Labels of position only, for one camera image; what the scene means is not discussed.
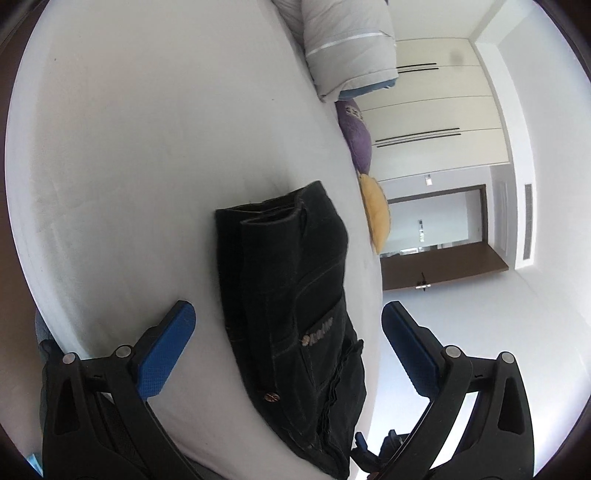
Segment black denim pants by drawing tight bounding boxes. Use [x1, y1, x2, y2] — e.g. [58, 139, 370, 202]
[215, 182, 367, 479]

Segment brown door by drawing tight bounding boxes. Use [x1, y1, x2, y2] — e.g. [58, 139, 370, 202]
[381, 242, 509, 291]

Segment air vent grille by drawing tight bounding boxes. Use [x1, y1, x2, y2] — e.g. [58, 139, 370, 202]
[523, 184, 534, 260]

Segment yellow cushion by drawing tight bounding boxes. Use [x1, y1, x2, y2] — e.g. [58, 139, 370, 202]
[359, 174, 391, 254]

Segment white bed mattress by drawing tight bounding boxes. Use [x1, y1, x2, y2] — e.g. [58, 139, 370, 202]
[5, 1, 382, 479]

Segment cream wardrobe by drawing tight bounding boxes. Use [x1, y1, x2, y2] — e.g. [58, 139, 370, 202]
[356, 38, 510, 181]

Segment purple cushion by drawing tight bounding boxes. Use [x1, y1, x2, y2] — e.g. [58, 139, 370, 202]
[335, 99, 373, 174]

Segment folded grey duvet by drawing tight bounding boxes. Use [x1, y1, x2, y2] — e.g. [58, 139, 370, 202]
[273, 0, 399, 102]

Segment metal door handle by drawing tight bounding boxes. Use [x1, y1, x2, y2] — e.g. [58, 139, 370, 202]
[415, 272, 432, 291]

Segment hallway wall panel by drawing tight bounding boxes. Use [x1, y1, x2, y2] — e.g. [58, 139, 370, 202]
[418, 219, 425, 243]

